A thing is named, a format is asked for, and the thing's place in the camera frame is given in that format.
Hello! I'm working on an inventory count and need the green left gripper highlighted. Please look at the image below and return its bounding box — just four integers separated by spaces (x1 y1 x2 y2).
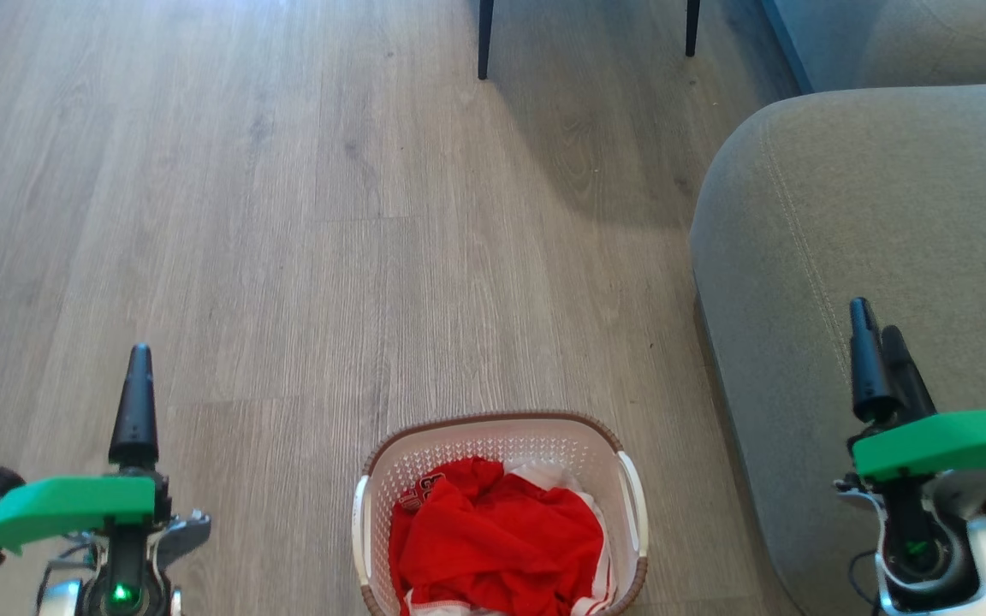
0 344 211 616

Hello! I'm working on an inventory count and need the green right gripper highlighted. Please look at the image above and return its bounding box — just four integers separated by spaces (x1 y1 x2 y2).
835 298 986 591

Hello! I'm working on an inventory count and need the white laundry basket brown rim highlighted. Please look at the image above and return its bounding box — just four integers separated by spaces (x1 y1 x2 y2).
352 412 650 616

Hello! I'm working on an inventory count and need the grey fabric sofa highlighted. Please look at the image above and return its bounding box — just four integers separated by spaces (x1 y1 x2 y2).
690 81 986 616

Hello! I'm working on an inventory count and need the grey-blue upholstered furniture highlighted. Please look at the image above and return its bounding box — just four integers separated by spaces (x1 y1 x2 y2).
758 0 986 93

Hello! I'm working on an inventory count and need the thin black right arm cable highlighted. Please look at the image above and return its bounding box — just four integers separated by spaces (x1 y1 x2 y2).
847 549 884 613

